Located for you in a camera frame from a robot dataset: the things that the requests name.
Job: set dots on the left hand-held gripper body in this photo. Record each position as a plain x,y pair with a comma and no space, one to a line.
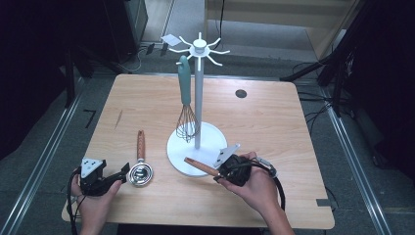
91,171

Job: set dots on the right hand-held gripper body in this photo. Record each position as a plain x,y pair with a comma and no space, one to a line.
236,169

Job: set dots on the white utensil rack with hooks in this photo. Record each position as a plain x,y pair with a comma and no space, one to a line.
197,107

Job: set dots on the person's right hand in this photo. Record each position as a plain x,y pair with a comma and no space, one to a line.
259,191

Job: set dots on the person's left hand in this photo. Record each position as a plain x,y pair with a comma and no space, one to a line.
93,209

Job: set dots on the round dark table grommet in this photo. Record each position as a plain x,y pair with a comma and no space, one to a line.
241,93

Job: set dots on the black metal stand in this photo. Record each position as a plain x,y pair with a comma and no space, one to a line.
69,81
336,58

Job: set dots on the small black floor piece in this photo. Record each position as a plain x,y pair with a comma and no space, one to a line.
150,49
164,49

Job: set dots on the white paper sheet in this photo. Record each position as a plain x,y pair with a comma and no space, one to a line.
170,39

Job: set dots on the black cabinet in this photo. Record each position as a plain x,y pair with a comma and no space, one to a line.
125,29

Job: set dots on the metal floor rail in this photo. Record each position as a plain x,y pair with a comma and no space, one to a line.
39,166
355,163

